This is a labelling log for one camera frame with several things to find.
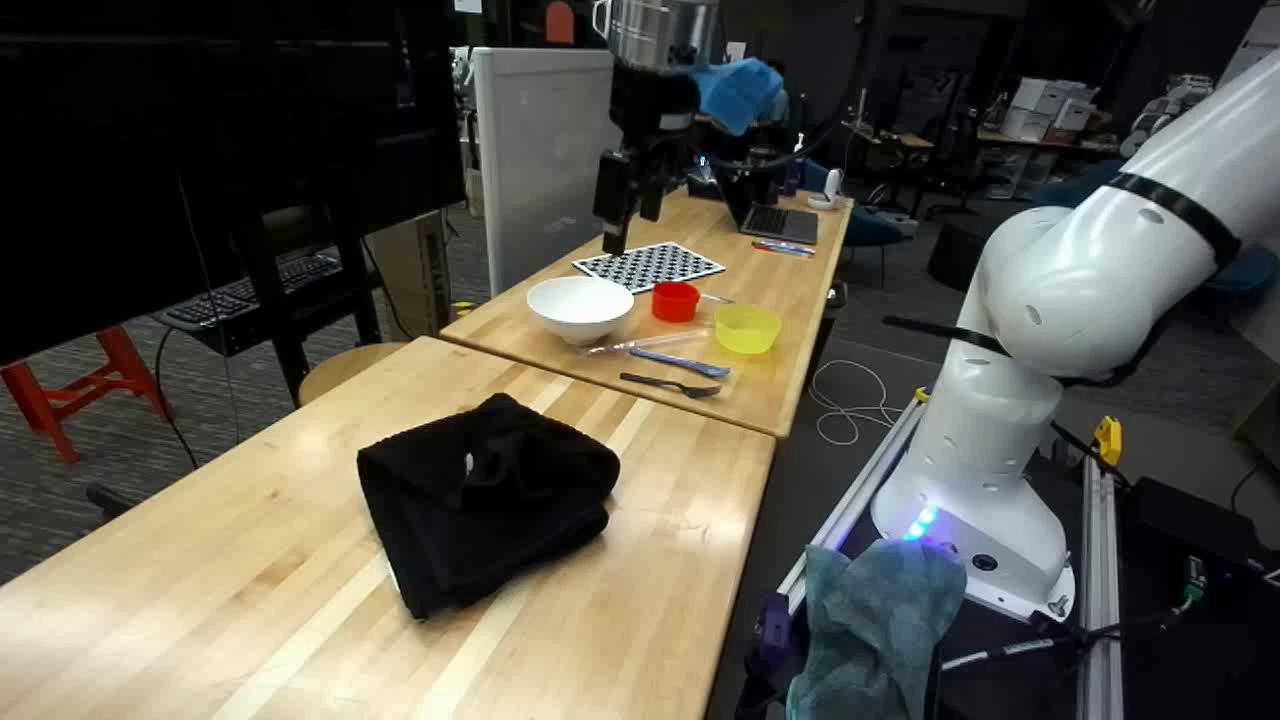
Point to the small orange pot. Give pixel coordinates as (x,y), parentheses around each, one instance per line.
(675,300)

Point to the grey laptop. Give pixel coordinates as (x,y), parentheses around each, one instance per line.
(775,212)

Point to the white bowl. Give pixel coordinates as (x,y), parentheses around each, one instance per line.
(579,304)

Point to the checkerboard calibration board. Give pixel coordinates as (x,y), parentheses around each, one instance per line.
(650,264)

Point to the small white bottle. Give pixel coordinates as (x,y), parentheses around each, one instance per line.
(835,181)

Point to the teal cloth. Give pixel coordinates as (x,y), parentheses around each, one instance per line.
(872,627)

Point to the black chair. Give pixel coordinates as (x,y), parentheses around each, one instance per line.
(295,294)

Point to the black control box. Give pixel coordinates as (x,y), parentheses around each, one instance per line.
(1185,520)

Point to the yellow plastic bowl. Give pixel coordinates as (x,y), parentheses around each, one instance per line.
(746,330)

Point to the cardboard box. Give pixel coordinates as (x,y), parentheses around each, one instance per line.
(406,274)

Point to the blue office chair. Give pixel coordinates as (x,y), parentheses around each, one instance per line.
(1251,274)

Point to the round wooden stool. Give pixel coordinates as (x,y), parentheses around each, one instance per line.
(340,368)

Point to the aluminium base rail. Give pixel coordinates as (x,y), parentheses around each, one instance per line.
(855,502)
(1101,587)

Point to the red metal stool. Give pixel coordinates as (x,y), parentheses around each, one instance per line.
(65,394)

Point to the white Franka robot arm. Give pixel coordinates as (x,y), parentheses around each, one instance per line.
(1065,281)

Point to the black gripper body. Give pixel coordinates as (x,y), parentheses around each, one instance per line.
(654,101)

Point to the yellow clamp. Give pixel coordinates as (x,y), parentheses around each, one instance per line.
(1104,437)

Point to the red pen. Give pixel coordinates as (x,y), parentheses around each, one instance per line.
(782,248)

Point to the white partition panel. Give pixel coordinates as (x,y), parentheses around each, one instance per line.
(547,161)

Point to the black folded cloth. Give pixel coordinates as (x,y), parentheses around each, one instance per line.
(480,502)

